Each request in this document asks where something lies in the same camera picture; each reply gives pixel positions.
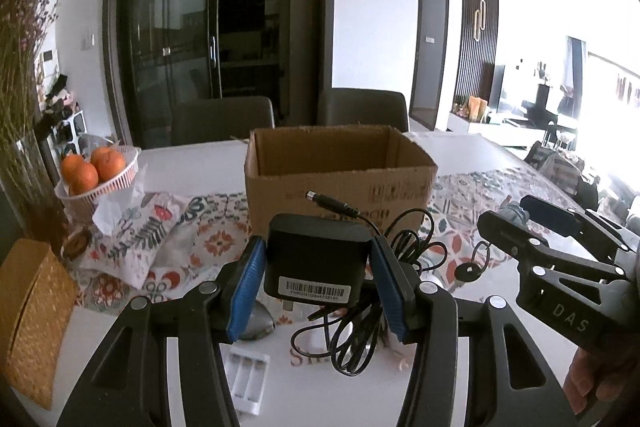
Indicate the woven wicker box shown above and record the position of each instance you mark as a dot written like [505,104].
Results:
[37,300]

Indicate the patterned tile table runner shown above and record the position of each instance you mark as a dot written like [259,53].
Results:
[214,229]

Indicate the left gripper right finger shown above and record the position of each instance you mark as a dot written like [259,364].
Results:
[509,384]

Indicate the black round device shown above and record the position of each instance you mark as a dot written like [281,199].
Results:
[260,324]

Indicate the white battery charger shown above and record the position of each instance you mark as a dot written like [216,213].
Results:
[247,372]

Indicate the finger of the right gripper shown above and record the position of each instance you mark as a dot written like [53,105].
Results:
[528,250]
[590,229]

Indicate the glass vase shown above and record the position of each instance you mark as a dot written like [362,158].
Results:
[26,181]

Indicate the floral fabric tissue pouch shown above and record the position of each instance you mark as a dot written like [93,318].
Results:
[129,251]

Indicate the dark dining chair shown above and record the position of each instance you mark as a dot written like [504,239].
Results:
[220,119]
[339,106]

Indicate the white fruit basket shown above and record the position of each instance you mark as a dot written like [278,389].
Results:
[80,208]

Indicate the dark glass sliding door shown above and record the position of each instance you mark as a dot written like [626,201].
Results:
[162,54]

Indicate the brown cardboard box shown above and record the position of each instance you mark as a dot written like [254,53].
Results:
[375,169]

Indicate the person's right hand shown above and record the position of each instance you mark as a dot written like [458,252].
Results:
[604,375]

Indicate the dried flower bouquet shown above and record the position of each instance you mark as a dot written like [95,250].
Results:
[24,26]

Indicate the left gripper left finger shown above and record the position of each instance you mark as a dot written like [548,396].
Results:
[126,381]

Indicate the dark hallway door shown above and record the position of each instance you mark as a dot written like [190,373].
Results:
[431,45]

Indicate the black power adapter with cable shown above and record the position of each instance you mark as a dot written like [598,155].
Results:
[362,280]

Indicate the small metallic toy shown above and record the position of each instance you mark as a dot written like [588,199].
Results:
[513,212]

